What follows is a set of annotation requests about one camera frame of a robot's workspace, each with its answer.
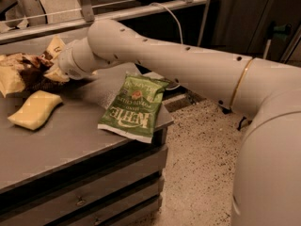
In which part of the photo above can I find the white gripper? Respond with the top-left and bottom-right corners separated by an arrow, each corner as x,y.
43,36 -> 83,83

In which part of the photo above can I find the brown chip bag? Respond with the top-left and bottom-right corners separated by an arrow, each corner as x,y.
0,53 -> 67,97

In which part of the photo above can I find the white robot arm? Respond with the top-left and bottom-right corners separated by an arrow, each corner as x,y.
58,20 -> 301,226

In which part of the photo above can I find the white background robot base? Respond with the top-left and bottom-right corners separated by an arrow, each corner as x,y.
0,0 -> 48,28

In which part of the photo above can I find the yellow sponge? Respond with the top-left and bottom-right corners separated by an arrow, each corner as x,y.
8,90 -> 62,130

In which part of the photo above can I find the green kettle chip bag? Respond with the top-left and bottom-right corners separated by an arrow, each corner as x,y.
98,73 -> 168,143

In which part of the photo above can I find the grey drawer unit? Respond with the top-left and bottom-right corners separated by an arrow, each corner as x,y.
0,127 -> 168,226

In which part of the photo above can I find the dark grey cabinet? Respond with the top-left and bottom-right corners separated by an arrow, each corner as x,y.
201,0 -> 301,61

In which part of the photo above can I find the grabber reacher tool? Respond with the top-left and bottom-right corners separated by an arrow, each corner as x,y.
231,22 -> 292,121

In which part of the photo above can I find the grey metal rail frame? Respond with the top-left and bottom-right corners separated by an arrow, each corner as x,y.
0,0 -> 210,45

